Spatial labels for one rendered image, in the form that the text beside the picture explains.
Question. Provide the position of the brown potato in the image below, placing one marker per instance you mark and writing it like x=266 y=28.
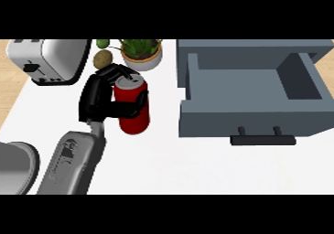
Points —
x=102 y=59

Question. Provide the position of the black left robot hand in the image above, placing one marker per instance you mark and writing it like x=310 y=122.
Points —
x=94 y=100

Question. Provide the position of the blue-grey cabinet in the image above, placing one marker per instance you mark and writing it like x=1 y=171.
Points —
x=245 y=47

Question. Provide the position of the green plant in white pot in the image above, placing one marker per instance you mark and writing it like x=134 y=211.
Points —
x=140 y=58

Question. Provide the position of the silver toaster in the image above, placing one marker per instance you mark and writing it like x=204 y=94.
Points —
x=53 y=59

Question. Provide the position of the blue-grey drawer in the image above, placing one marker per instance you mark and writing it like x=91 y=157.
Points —
x=245 y=117

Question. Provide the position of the red can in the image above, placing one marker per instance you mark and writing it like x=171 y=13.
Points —
x=133 y=120

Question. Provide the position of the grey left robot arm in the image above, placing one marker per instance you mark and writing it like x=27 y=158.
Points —
x=69 y=164

